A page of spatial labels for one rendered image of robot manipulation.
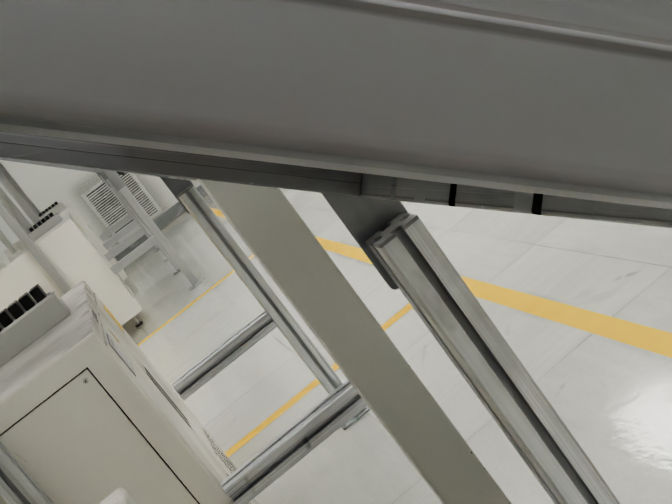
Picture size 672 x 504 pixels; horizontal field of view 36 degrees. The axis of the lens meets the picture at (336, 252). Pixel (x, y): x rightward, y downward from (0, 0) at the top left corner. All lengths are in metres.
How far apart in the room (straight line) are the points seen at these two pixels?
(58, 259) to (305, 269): 4.06
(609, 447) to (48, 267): 3.73
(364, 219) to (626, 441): 0.91
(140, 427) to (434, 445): 0.57
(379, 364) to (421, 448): 0.11
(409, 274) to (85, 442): 0.85
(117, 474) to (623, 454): 0.76
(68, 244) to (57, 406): 3.55
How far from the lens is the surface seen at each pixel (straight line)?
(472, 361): 0.84
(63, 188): 8.16
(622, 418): 1.73
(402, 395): 1.11
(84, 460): 1.58
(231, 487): 1.57
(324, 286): 1.07
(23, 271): 5.09
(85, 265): 5.09
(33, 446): 1.57
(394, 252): 0.81
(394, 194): 0.71
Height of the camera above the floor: 0.83
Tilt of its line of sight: 13 degrees down
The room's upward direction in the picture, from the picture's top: 36 degrees counter-clockwise
